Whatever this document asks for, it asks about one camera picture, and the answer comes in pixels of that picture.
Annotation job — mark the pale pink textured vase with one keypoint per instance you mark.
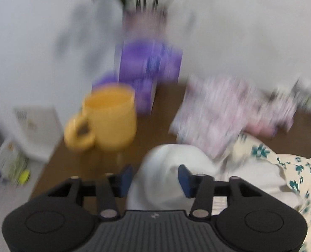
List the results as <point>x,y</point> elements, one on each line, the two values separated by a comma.
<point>145,26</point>

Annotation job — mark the purple tissue pack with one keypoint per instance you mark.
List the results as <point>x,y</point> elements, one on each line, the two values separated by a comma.
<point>145,94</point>
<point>147,60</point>

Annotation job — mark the cream dress with green flowers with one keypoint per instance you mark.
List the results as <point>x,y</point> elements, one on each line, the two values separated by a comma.
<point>252,174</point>

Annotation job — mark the pink knit garment purple cuffs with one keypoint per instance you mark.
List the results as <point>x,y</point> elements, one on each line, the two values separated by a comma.
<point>260,129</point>

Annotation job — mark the pink floral garment pile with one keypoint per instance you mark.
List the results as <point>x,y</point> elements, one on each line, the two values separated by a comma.
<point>210,115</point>

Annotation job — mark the white green plastic package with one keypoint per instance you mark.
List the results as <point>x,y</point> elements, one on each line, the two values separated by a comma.
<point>8,160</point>

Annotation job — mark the yellow mug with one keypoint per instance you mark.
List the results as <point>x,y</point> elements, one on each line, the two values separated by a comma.
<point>110,120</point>

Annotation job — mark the white printed carton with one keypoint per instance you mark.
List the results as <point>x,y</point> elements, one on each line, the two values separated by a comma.
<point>37,131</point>

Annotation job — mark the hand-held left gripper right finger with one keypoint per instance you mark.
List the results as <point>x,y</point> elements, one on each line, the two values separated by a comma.
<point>184,181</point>

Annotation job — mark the pink floral ruffled garment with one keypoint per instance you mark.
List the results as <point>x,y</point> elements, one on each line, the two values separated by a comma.
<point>276,107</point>

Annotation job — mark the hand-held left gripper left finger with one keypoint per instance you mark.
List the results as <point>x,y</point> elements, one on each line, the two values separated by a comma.
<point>125,181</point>

